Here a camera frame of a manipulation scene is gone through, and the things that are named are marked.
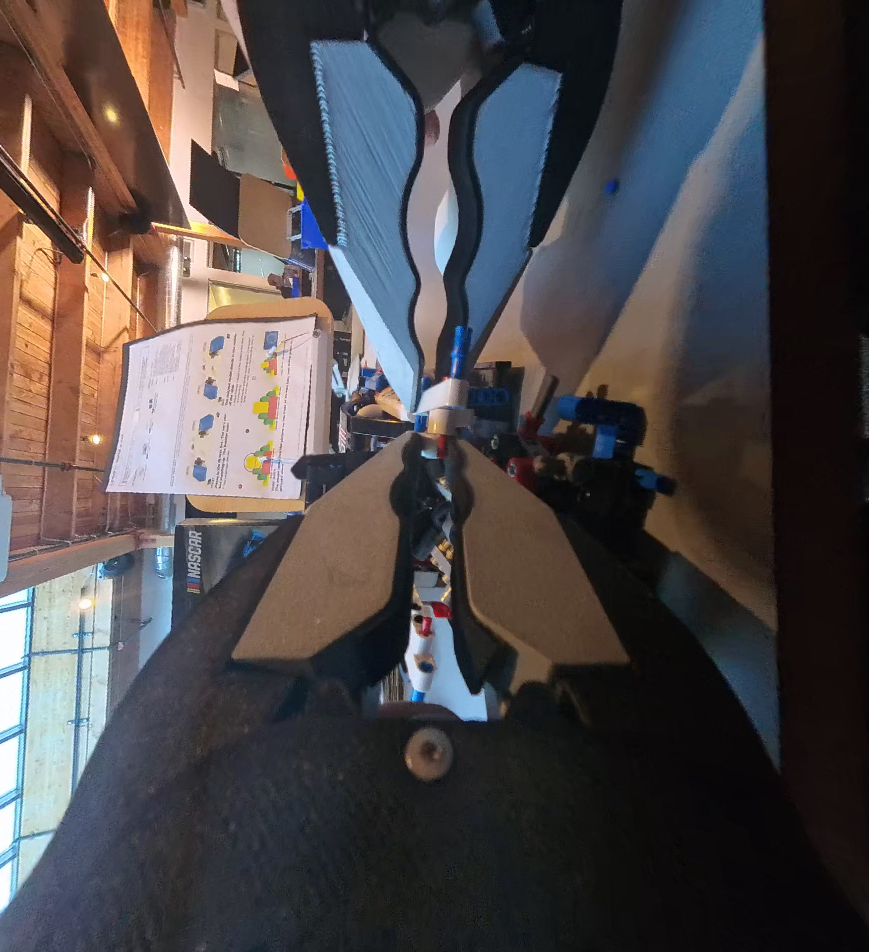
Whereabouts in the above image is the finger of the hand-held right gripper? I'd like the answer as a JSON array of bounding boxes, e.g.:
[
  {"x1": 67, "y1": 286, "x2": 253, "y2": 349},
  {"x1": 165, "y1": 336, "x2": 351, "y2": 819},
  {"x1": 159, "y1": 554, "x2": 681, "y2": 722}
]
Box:
[
  {"x1": 310, "y1": 37, "x2": 427, "y2": 422},
  {"x1": 440, "y1": 59, "x2": 563, "y2": 373}
]

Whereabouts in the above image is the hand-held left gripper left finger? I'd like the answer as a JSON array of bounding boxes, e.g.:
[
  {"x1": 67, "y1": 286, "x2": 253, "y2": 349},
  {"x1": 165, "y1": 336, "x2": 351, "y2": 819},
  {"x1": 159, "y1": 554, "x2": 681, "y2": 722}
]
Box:
[{"x1": 231, "y1": 432, "x2": 424, "y2": 696}]

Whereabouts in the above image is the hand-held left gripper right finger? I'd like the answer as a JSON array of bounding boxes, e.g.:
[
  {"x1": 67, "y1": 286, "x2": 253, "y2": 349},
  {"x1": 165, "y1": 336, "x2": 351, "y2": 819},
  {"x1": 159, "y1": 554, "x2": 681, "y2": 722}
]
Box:
[{"x1": 445, "y1": 437, "x2": 631, "y2": 699}]

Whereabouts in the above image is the toy brick race car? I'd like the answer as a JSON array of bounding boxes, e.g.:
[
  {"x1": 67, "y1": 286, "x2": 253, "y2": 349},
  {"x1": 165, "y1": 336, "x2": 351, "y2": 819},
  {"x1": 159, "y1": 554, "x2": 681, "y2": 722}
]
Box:
[{"x1": 293, "y1": 360, "x2": 677, "y2": 722}]

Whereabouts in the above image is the white beam assembly with pins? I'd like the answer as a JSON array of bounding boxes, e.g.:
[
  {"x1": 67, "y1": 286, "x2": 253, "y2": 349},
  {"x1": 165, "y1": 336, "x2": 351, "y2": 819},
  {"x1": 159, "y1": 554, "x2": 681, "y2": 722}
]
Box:
[{"x1": 412, "y1": 327, "x2": 478, "y2": 458}]

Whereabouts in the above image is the grey desk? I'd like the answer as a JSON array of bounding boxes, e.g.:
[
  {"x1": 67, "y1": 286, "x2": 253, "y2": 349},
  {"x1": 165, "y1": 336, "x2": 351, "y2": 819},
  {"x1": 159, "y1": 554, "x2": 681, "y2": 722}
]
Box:
[{"x1": 330, "y1": 0, "x2": 781, "y2": 767}]

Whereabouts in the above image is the blue plastic bin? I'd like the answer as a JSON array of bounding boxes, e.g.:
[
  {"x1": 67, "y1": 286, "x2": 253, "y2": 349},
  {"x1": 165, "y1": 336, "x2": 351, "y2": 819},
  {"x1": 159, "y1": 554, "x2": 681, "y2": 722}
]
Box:
[{"x1": 286, "y1": 199, "x2": 330, "y2": 251}]

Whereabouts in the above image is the black toy set box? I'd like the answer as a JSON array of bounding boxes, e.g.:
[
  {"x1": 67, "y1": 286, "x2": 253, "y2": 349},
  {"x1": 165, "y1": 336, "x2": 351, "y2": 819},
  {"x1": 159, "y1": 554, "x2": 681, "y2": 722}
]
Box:
[{"x1": 174, "y1": 517, "x2": 302, "y2": 633}]

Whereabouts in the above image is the black monitor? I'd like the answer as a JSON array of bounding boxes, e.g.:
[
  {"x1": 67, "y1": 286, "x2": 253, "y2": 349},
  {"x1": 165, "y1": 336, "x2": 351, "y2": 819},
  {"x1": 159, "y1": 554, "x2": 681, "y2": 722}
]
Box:
[{"x1": 189, "y1": 140, "x2": 244, "y2": 239}]

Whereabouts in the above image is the tan clipboard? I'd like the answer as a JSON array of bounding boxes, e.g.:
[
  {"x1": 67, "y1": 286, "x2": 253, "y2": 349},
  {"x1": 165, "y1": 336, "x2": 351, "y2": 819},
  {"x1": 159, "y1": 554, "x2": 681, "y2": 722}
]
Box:
[{"x1": 185, "y1": 297, "x2": 335, "y2": 514}]

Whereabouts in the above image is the printed instruction sheet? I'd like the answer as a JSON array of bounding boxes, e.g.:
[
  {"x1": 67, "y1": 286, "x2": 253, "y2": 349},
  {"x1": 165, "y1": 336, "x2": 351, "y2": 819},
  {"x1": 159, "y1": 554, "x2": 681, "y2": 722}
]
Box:
[{"x1": 106, "y1": 316, "x2": 318, "y2": 501}]

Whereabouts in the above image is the black ceiling rail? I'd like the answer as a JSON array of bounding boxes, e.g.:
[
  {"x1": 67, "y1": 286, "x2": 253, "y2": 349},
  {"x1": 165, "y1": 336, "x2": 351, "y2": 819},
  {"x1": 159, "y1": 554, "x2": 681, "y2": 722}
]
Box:
[{"x1": 0, "y1": 97, "x2": 87, "y2": 265}]

